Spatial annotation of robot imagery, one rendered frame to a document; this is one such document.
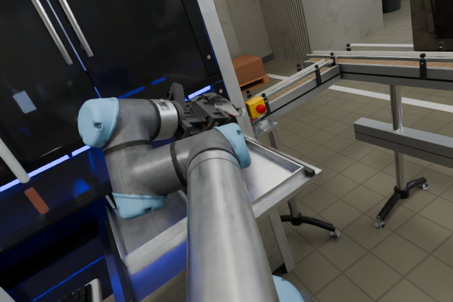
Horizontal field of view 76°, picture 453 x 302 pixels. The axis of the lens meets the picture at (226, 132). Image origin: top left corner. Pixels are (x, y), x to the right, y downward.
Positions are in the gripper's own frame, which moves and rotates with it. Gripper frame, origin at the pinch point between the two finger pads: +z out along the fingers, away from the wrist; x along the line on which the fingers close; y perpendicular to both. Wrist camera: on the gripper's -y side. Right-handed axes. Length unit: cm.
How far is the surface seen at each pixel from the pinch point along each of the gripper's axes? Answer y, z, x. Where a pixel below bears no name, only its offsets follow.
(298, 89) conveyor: -24, 84, -4
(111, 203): -29, -1, -62
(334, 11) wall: -193, 425, 55
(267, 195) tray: 14.0, 18.7, -21.8
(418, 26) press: -63, 382, 77
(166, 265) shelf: 10.1, -7.7, -43.9
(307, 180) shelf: 18.5, 30.6, -14.8
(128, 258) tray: 1, -13, -50
